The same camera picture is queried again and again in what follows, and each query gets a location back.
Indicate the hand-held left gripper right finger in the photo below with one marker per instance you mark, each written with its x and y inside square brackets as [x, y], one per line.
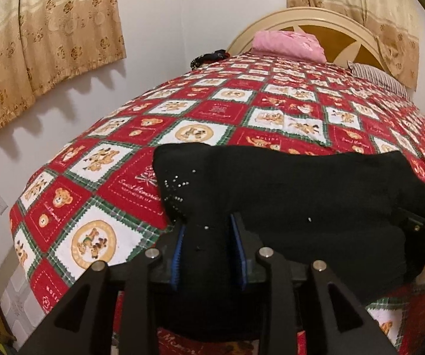
[239, 255]

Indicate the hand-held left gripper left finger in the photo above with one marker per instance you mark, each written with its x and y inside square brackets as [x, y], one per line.
[178, 259]

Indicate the black pants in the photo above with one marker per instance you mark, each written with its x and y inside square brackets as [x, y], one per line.
[290, 192]

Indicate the red checked printed blanket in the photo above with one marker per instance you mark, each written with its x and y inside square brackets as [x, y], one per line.
[212, 114]

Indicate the striped pillow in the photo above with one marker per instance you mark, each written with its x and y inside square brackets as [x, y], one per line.
[377, 75]

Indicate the white patterned bed base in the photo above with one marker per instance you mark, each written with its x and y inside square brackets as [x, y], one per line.
[18, 303]

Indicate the black hair accessory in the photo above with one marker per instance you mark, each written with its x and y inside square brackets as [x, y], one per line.
[208, 58]

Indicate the pink pillow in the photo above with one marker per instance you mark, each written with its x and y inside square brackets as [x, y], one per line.
[290, 44]

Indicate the cream wooden headboard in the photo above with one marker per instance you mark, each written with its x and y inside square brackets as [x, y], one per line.
[342, 33]

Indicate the beige floral curtain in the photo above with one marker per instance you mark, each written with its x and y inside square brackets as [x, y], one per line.
[42, 37]
[379, 18]

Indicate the white wall outlet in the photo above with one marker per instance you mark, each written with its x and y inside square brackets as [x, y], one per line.
[0, 204]

